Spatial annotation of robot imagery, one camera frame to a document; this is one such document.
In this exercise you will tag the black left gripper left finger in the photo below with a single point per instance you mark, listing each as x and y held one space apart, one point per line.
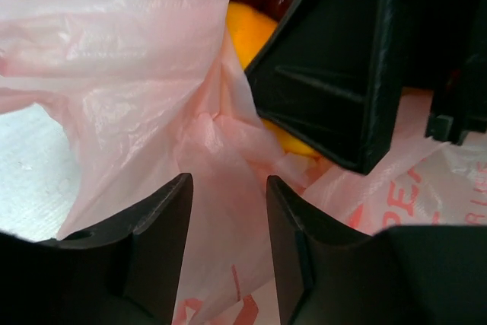
122 270

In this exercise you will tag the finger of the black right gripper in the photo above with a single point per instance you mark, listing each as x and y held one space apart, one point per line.
331 76

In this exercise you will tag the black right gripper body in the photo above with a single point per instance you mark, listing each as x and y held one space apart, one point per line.
440 46

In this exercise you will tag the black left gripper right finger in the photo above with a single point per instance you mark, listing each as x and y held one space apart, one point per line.
329 273

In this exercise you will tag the yellow fake mango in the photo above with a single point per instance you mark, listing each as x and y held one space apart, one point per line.
250 30

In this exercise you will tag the pink plastic bag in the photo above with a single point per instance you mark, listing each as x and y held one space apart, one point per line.
146 88

